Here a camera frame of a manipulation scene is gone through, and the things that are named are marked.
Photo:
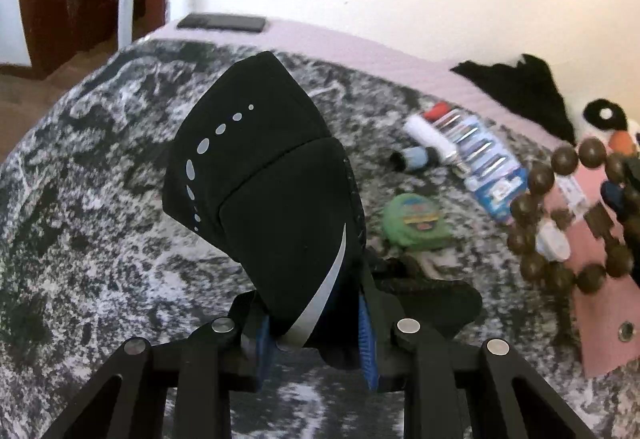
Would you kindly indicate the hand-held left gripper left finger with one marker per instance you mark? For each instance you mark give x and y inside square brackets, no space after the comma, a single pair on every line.
[262,349]

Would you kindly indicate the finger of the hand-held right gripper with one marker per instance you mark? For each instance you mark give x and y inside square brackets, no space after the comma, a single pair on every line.
[614,199]

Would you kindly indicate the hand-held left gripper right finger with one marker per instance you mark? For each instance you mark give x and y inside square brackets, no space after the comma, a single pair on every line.
[367,344]

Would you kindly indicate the pink cardboard box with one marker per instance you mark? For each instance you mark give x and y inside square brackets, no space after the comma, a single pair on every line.
[600,299]

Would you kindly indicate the black cap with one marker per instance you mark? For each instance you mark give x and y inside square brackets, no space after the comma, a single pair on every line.
[265,199]

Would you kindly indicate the white round lid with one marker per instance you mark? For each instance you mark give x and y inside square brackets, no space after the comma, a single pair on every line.
[552,241]

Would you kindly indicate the black and white plush toy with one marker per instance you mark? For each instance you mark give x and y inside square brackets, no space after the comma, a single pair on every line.
[607,119]

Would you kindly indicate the battery blister pack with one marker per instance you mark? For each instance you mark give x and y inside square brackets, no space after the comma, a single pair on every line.
[487,164]

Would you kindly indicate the green tape measure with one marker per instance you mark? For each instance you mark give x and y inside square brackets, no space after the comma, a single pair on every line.
[415,219]

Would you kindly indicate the black cloth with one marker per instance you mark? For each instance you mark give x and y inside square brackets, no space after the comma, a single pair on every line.
[525,94]

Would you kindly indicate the small blue bottle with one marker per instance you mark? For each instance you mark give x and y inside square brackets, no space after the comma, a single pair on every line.
[412,159]

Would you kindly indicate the white tube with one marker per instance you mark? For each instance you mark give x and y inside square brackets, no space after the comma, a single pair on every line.
[430,136]

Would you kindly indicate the red capped marker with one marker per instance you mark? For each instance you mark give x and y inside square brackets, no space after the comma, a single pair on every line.
[439,111]

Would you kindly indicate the pink bed sheet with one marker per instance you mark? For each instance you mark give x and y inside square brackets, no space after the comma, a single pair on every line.
[350,49]

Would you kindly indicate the black smartphone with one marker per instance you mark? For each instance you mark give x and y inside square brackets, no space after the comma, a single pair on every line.
[222,23]

